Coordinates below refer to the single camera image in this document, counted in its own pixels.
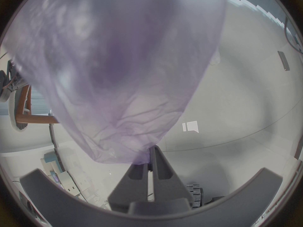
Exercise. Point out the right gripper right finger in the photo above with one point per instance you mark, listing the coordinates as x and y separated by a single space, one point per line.
170 188

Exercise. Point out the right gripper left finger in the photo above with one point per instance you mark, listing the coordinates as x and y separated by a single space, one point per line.
129 190

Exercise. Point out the purple plastic bag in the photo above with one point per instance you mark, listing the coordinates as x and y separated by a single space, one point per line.
106 67

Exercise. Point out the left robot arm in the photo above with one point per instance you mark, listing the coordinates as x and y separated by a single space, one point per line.
2 84

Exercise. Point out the white cushioned wooden chair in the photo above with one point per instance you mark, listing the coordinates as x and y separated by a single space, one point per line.
35 119

